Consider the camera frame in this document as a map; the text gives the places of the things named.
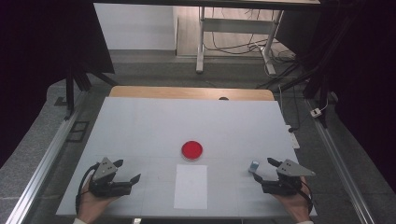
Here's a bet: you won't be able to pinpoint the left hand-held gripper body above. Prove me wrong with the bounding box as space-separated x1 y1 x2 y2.
89 157 134 198

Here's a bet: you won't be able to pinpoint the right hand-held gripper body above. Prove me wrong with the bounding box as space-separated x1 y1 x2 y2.
261 159 317 197

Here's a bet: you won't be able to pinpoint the small blue stamp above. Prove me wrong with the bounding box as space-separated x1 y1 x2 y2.
247 161 261 175

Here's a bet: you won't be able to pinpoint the round red ink pad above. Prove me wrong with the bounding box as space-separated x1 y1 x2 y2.
180 140 205 161

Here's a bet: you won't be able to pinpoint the person's right hand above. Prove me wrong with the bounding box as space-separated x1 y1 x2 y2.
274 175 313 224

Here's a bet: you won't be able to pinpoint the person's left hand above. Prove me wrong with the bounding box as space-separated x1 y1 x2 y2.
77 175 117 224

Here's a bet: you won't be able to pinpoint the white power strip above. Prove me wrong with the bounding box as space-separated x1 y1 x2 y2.
285 124 301 150

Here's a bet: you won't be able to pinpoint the white paper sheet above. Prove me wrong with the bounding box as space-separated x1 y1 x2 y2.
173 163 209 211

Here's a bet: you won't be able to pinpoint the black tripod stand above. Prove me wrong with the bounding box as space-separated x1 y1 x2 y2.
63 60 120 121
255 60 332 129

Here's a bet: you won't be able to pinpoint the black curtain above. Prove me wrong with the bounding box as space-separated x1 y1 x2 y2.
276 0 396 194
0 0 116 167

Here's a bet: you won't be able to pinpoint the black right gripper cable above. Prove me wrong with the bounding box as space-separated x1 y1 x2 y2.
298 179 314 217

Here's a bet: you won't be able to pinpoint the black floor bracket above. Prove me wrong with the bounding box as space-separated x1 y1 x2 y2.
65 120 91 144

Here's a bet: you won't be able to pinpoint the aluminium rail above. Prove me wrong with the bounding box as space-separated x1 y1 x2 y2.
305 98 376 224
5 92 89 224

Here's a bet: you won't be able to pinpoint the loose floor cables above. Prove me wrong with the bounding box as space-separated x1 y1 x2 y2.
204 7 296 64

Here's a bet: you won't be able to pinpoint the white desk frame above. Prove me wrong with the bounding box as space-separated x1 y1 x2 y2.
195 6 285 76

